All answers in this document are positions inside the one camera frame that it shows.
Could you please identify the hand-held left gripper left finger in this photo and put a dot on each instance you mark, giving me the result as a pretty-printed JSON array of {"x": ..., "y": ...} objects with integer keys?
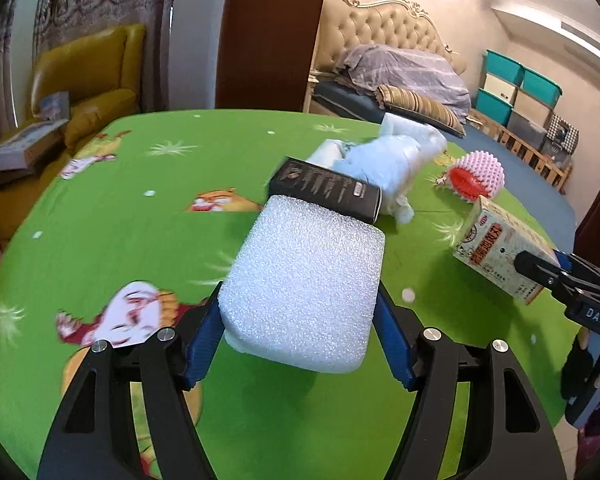
[{"x": 205, "y": 340}]

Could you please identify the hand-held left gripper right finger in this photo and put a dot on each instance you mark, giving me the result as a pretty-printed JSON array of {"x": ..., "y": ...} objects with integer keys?
[{"x": 395, "y": 335}]

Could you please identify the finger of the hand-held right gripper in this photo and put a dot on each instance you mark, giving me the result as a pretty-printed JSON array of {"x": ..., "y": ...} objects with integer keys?
[
  {"x": 565, "y": 260},
  {"x": 535, "y": 267}
]

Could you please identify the beige medicine box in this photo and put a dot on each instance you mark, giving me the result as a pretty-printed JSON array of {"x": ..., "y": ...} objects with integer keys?
[{"x": 490, "y": 240}]

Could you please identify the pink foam fruit net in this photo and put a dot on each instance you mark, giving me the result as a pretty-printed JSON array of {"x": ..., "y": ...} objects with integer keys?
[{"x": 485, "y": 172}]

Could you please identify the large white foam block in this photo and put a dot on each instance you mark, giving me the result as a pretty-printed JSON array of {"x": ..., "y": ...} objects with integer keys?
[{"x": 300, "y": 280}]

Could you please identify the white plastic bag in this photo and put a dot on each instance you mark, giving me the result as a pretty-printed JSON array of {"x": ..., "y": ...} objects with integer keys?
[{"x": 380, "y": 160}]

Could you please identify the black white checkered box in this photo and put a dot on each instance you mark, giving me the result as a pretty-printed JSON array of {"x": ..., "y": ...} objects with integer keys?
[{"x": 562, "y": 132}]

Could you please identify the green cartoon printed tablecloth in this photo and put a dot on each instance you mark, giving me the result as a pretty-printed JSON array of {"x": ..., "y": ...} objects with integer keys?
[{"x": 130, "y": 210}]

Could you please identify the small black box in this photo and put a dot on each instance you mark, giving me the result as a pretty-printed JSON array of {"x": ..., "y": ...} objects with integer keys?
[{"x": 320, "y": 187}]

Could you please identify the stack of storage boxes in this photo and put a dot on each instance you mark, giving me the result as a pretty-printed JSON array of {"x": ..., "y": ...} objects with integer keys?
[{"x": 500, "y": 95}]

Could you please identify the striped pillow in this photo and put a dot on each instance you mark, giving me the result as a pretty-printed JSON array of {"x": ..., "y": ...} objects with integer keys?
[{"x": 420, "y": 105}]

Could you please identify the flat white cardboard box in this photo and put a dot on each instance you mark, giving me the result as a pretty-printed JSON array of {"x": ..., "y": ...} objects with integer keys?
[{"x": 25, "y": 145}]

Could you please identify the small blue printed box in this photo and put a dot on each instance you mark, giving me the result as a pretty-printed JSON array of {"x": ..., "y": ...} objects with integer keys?
[{"x": 55, "y": 105}]

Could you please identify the beige tufted headboard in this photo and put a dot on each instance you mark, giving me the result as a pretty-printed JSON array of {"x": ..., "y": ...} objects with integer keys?
[{"x": 380, "y": 25}]

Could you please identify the yellow leather armchair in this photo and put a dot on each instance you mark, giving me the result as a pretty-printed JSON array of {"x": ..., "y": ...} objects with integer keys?
[{"x": 90, "y": 70}]

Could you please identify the wooden crib rail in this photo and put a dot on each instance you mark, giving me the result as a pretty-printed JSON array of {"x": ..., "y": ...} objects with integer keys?
[{"x": 525, "y": 147}]

